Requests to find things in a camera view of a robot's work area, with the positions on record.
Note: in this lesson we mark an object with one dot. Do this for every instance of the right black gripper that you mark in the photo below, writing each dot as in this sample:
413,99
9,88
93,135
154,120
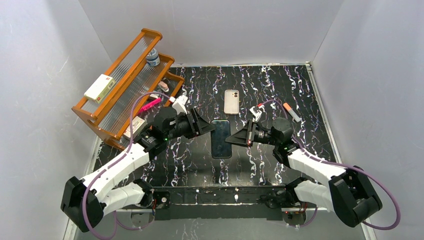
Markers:
249,133

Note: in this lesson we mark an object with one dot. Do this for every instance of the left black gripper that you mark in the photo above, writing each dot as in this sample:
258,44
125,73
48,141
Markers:
193,122

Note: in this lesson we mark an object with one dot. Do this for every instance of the black phone case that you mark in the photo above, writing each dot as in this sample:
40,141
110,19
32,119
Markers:
220,149

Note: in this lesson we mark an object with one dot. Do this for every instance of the beige phone case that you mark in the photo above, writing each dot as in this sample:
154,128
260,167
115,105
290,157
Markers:
231,102

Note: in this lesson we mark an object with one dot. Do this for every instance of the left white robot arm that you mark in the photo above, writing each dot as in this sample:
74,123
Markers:
87,200

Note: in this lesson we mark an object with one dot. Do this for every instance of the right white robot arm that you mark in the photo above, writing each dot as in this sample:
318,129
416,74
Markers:
346,192

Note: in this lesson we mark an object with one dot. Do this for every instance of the pink highlighter marker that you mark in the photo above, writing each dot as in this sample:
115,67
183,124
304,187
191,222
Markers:
149,105

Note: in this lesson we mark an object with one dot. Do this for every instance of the orange capped white marker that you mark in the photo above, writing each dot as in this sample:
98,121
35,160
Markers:
291,112

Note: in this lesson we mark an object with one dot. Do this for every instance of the small grey white eraser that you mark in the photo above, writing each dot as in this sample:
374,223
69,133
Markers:
154,96

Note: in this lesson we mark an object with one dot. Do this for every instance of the pink white small stapler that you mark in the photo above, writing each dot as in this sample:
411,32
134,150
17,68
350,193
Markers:
163,86

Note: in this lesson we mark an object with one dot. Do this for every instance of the small grey cardboard box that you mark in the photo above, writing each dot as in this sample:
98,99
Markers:
138,124

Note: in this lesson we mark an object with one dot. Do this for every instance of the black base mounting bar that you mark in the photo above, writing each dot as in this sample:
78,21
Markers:
272,203

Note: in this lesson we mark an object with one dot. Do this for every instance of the orange wooden shelf rack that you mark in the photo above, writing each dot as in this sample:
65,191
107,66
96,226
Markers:
134,77

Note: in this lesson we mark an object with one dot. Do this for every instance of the blue white ceramic jar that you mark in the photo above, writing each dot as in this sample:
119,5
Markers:
152,58

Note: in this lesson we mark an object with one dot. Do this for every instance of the white red box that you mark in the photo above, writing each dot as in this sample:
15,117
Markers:
100,88

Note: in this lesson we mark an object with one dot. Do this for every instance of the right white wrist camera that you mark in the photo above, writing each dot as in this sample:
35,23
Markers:
256,112

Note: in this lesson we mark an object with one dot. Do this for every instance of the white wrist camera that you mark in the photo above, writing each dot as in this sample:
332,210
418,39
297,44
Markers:
179,104
256,112

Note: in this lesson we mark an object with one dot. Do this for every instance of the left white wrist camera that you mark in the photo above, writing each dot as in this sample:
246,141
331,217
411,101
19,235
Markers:
179,104

